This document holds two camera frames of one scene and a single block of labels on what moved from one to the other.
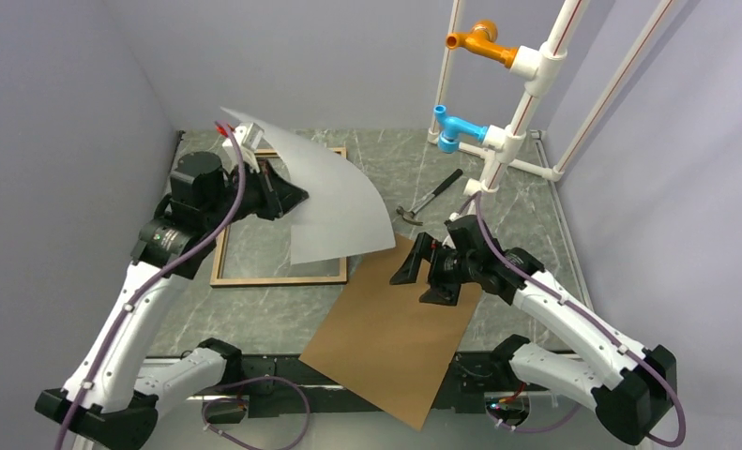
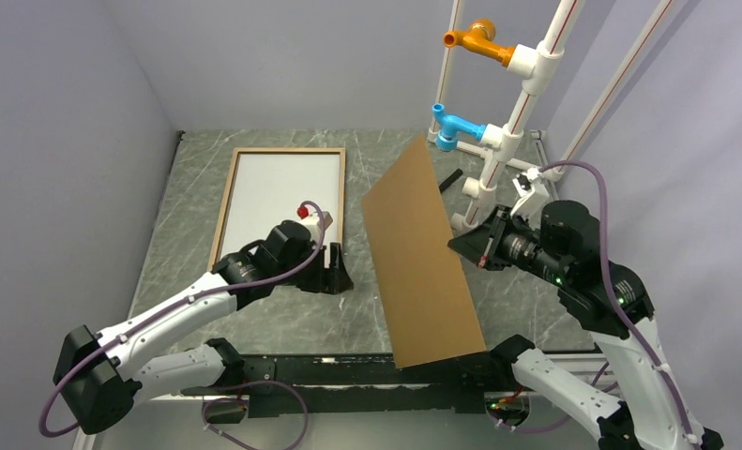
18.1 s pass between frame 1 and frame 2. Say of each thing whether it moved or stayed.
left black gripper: moved
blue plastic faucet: stayed
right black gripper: moved
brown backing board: moved
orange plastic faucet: stayed
